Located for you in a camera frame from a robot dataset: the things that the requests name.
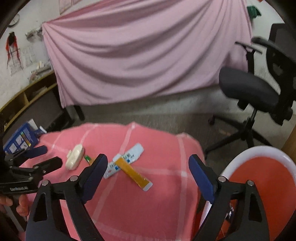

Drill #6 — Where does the round wall clock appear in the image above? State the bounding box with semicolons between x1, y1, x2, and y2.
8;14;20;28

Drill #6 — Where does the red tassel wall ornament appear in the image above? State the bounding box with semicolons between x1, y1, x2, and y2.
6;32;22;65

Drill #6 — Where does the pink hanging sheet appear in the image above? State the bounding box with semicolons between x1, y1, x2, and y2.
42;1;252;107

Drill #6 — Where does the stack of books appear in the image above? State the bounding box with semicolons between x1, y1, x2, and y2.
28;61;52;83

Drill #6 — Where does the black office chair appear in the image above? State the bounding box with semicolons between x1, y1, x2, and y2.
204;23;295;155

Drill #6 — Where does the wooden cabinet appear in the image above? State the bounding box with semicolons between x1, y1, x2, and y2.
281;126;296;161

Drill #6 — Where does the red plastic trash bucket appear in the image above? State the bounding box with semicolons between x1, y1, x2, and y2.
199;146;295;240

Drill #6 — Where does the wooden wall shelf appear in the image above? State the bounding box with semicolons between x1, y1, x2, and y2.
1;70;57;132

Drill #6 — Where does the white medicine sachet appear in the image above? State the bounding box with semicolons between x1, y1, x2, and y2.
103;143;144;179

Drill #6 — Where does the person's left hand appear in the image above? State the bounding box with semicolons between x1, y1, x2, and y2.
0;194;31;217

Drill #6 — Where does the orange stick sachet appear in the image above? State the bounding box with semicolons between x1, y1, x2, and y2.
115;157;153;191

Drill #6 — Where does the pink checked tablecloth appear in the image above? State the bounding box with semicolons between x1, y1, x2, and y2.
25;122;204;240

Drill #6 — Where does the green hanging dustpan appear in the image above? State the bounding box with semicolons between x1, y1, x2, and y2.
247;6;261;20

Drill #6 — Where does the blue cardboard box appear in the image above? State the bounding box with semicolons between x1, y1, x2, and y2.
3;119;47;154

